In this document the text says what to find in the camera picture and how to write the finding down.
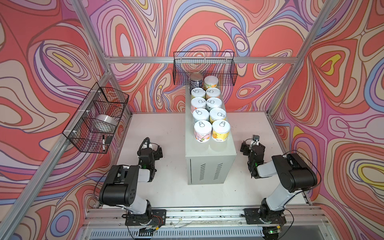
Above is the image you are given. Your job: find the black wire basket left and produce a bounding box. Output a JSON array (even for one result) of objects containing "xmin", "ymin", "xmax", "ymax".
[{"xmin": 63, "ymin": 83, "xmax": 129, "ymax": 154}]

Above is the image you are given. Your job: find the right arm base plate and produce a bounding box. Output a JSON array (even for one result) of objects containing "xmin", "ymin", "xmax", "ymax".
[{"xmin": 242, "ymin": 208, "xmax": 287, "ymax": 226}]

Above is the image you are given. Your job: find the orange peach can large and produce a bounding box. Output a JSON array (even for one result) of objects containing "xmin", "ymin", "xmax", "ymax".
[{"xmin": 203, "ymin": 76, "xmax": 219, "ymax": 90}]

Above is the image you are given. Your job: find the green label can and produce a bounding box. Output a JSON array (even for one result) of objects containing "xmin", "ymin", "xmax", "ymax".
[{"xmin": 191, "ymin": 88, "xmax": 206, "ymax": 99}]

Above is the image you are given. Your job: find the grey metal cabinet counter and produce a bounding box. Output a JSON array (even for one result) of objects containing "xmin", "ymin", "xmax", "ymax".
[{"xmin": 185, "ymin": 87, "xmax": 237, "ymax": 185}]

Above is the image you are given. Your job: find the silver tape roll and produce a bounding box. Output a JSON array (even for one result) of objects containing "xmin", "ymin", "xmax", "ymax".
[{"xmin": 96, "ymin": 114, "xmax": 118, "ymax": 126}]

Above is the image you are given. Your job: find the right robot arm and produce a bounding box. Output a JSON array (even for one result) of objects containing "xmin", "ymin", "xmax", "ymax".
[{"xmin": 240, "ymin": 136, "xmax": 320, "ymax": 222}]

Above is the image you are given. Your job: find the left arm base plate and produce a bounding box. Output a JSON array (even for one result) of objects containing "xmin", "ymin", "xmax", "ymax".
[{"xmin": 124, "ymin": 209, "xmax": 167, "ymax": 227}]

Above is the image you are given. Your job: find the black wire basket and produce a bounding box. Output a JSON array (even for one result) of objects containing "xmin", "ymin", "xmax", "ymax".
[
  {"xmin": 173, "ymin": 50, "xmax": 238, "ymax": 86},
  {"xmin": 63, "ymin": 83, "xmax": 129, "ymax": 154}
]

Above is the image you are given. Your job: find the black marker pen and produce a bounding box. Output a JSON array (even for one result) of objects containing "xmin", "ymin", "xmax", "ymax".
[{"xmin": 102, "ymin": 135, "xmax": 106, "ymax": 152}]

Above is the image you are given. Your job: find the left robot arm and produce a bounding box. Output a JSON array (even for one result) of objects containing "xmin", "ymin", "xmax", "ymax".
[{"xmin": 99, "ymin": 137, "xmax": 163, "ymax": 219}]

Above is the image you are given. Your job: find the white lid can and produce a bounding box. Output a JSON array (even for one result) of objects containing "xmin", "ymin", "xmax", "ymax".
[
  {"xmin": 194, "ymin": 120, "xmax": 212, "ymax": 143},
  {"xmin": 192, "ymin": 108, "xmax": 210, "ymax": 124},
  {"xmin": 206, "ymin": 98, "xmax": 223, "ymax": 111},
  {"xmin": 191, "ymin": 97, "xmax": 207, "ymax": 112}
]

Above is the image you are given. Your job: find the black wire basket back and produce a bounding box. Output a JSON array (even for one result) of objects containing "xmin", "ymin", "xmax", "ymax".
[{"xmin": 173, "ymin": 50, "xmax": 238, "ymax": 86}]

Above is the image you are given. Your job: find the group can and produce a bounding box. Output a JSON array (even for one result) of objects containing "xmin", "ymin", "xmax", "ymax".
[
  {"xmin": 212, "ymin": 120, "xmax": 231, "ymax": 142},
  {"xmin": 210, "ymin": 108, "xmax": 227, "ymax": 124},
  {"xmin": 206, "ymin": 88, "xmax": 221, "ymax": 100}
]

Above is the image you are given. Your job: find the dark blue tomato can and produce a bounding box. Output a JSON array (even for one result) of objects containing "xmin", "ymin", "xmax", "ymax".
[{"xmin": 189, "ymin": 72, "xmax": 204, "ymax": 91}]

